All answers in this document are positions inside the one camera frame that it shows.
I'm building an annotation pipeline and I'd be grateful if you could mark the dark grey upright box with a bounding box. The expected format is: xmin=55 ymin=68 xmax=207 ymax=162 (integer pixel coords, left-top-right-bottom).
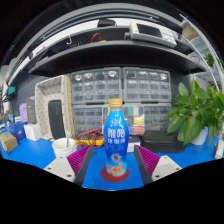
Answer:
xmin=25 ymin=96 xmax=38 ymax=125

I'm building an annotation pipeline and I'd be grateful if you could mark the teal object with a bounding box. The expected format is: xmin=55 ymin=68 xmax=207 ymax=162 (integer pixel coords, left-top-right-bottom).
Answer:
xmin=7 ymin=85 xmax=18 ymax=97

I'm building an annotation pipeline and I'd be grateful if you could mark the black wall shelf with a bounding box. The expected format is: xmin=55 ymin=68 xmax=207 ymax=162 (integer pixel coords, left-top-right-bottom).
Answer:
xmin=6 ymin=3 xmax=208 ymax=78

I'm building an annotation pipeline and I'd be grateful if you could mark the white shelf unit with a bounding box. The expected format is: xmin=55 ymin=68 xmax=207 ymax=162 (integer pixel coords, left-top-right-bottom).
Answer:
xmin=179 ymin=13 xmax=224 ymax=94

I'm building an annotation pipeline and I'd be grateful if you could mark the clear box of coloured parts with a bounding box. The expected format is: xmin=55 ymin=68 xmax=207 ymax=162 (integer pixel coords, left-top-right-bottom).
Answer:
xmin=107 ymin=104 xmax=146 ymax=136

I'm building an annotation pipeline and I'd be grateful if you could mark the small white box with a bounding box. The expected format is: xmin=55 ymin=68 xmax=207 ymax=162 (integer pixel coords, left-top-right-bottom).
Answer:
xmin=23 ymin=123 xmax=42 ymax=142

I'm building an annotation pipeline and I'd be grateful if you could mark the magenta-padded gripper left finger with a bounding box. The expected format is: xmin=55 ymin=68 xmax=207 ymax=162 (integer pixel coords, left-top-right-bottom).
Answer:
xmin=43 ymin=144 xmax=94 ymax=187

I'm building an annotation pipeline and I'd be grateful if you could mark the grey drawer cabinet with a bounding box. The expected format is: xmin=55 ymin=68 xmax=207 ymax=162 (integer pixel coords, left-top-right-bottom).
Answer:
xmin=143 ymin=103 xmax=172 ymax=132
xmin=122 ymin=67 xmax=172 ymax=104
xmin=70 ymin=67 xmax=123 ymax=105
xmin=71 ymin=104 xmax=109 ymax=134

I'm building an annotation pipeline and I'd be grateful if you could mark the black rectangular speaker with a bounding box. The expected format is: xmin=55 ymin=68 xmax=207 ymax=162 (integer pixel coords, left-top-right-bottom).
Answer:
xmin=47 ymin=99 xmax=67 ymax=140

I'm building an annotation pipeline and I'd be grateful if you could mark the blue drink bottle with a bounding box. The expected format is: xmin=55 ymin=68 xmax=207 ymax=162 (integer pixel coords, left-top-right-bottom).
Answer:
xmin=103 ymin=98 xmax=130 ymax=178

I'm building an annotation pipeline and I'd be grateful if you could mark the blue box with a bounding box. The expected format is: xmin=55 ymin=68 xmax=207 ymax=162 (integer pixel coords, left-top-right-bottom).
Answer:
xmin=8 ymin=121 xmax=27 ymax=142

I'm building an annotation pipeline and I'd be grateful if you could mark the flat round red coaster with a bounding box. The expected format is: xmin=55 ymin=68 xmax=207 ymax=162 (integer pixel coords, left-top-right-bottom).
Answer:
xmin=100 ymin=165 xmax=131 ymax=183

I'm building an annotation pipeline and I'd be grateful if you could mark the yellow multimeter with red leads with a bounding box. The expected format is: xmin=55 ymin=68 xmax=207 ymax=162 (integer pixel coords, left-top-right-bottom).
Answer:
xmin=74 ymin=128 xmax=106 ymax=149

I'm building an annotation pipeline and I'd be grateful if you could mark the white power adapter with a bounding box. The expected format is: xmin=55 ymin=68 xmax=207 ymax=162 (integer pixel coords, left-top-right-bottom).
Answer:
xmin=214 ymin=139 xmax=224 ymax=160

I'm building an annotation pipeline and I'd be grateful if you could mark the brown cardboard box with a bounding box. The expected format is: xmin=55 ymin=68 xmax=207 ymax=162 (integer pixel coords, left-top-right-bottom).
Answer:
xmin=0 ymin=131 xmax=19 ymax=154

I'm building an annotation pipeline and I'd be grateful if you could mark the plain black case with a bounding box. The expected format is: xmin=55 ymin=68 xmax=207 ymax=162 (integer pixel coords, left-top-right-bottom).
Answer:
xmin=141 ymin=129 xmax=186 ymax=154

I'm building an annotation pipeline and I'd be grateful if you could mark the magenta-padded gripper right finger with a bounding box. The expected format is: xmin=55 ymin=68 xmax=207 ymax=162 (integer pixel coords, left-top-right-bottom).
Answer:
xmin=133 ymin=144 xmax=183 ymax=186

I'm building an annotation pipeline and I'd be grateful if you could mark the purple bag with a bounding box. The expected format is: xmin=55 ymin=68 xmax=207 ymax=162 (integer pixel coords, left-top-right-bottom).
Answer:
xmin=18 ymin=102 xmax=29 ymax=124

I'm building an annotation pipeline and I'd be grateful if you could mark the grey oscilloscope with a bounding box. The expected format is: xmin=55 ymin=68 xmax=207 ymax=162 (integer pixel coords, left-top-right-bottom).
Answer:
xmin=124 ymin=21 xmax=178 ymax=49

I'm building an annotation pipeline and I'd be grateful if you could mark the white paper cup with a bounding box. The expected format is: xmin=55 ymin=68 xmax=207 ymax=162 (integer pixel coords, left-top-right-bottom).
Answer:
xmin=51 ymin=137 xmax=78 ymax=159

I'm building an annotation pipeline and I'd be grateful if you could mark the green potted plant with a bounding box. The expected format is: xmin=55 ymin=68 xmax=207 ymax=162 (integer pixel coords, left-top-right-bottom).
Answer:
xmin=164 ymin=78 xmax=224 ymax=147

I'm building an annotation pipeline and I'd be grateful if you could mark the black lamp head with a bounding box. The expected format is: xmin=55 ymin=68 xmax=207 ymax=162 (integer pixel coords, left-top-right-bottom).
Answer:
xmin=97 ymin=18 xmax=117 ymax=28

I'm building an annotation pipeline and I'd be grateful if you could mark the black case with white label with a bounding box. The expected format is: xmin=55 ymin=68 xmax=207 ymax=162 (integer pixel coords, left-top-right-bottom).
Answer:
xmin=126 ymin=134 xmax=142 ymax=153

